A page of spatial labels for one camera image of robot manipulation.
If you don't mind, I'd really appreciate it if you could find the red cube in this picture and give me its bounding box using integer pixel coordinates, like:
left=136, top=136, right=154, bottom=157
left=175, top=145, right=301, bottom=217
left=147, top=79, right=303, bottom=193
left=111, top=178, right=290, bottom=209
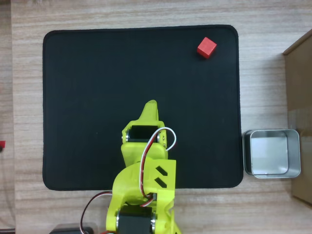
left=196, top=37, right=217, bottom=59

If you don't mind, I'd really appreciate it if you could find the square metal tin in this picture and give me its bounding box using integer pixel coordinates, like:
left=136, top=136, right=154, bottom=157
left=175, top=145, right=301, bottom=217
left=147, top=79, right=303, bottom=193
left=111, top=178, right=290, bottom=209
left=242, top=129, right=302, bottom=179

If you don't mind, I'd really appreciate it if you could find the black rectangular mat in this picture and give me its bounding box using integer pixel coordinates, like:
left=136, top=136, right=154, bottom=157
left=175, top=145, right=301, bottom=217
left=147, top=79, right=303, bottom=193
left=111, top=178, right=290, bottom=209
left=42, top=24, right=244, bottom=192

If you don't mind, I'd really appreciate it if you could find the black plastic box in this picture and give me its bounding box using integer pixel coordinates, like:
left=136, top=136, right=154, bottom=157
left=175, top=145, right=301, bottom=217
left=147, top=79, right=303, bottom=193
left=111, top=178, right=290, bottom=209
left=49, top=223, right=95, bottom=234

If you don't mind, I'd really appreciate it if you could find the brown cardboard box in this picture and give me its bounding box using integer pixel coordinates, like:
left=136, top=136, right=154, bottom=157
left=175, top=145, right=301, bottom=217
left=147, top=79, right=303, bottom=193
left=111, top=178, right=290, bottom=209
left=283, top=29, right=312, bottom=206

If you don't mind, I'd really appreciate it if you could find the white red black servo cable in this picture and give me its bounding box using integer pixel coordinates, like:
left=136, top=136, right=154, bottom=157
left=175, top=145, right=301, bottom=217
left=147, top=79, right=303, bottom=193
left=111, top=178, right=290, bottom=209
left=80, top=191, right=113, bottom=233
left=139, top=127, right=177, bottom=203

